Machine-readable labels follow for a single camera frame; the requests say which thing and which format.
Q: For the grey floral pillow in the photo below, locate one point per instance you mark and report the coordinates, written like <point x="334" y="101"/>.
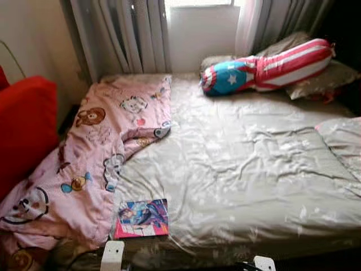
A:
<point x="327" y="82"/>

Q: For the red white blue bolster pillow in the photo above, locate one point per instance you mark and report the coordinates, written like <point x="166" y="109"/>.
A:
<point x="282" y="65"/>

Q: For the grey floral folded quilt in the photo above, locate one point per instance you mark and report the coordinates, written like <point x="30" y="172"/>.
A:
<point x="344" y="144"/>

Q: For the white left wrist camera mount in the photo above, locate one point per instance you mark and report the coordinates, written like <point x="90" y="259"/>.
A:
<point x="111" y="257"/>

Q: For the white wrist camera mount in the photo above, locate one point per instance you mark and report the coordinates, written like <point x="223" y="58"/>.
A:
<point x="264" y="264"/>
<point x="111" y="257"/>

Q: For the bed with grey floral sheet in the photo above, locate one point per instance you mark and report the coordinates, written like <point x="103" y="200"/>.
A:
<point x="237" y="169"/>

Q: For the bright window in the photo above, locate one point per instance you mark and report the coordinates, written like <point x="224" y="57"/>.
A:
<point x="203" y="2"/>

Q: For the pink cartoon print blanket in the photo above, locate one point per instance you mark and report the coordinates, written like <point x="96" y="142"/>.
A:
<point x="101" y="147"/>

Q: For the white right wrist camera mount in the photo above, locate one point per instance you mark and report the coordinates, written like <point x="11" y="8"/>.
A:
<point x="264" y="264"/>

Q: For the colourful comic magazine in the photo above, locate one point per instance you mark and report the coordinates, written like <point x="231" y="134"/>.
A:
<point x="141" y="217"/>

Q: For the red fabric cushion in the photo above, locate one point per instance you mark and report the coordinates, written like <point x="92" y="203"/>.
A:
<point x="25" y="130"/>
<point x="2" y="79"/>

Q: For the grey curtain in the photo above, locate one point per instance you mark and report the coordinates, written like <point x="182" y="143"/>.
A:
<point x="282" y="22"/>
<point x="124" y="34"/>

